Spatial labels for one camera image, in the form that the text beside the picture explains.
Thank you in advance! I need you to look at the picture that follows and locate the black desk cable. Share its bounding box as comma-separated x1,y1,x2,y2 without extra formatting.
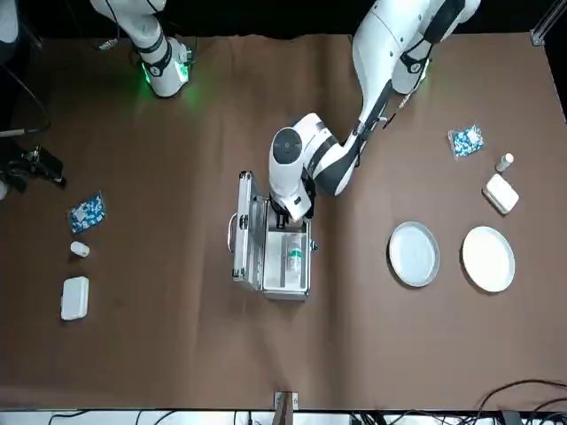
477,378,567,425

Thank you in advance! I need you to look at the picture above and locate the green-labelled hydrogen peroxide bottle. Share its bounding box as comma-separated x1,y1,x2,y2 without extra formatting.
284,236,306,274

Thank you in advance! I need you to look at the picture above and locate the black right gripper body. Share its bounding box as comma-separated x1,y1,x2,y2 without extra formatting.
2,156,38,193

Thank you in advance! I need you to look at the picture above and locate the silver aluminium medical kit case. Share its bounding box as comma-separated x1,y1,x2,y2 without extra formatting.
228,170,320,303

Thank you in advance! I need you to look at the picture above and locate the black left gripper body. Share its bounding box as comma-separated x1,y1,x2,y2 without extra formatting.
300,174,319,206

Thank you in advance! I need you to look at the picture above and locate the gray round plate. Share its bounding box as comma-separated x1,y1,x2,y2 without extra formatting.
388,220,441,289

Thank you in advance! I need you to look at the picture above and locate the white plastic pill box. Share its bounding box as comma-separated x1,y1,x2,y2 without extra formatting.
481,173,520,216
59,275,90,321

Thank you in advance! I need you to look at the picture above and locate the blue capsule bag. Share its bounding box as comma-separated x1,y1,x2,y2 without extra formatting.
69,191,109,235
447,125,486,161

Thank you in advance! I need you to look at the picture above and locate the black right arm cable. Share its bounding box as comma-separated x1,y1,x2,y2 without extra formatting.
0,0,134,138

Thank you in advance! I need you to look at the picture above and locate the aluminium camera post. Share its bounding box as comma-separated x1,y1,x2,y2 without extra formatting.
272,390,299,425

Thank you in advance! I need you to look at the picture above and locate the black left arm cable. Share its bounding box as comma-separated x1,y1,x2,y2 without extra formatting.
352,79,416,172

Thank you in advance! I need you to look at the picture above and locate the white round plate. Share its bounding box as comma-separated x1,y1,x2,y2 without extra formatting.
462,225,517,294

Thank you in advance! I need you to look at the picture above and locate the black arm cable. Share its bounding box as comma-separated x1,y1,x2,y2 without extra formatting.
352,79,416,172
0,0,134,138

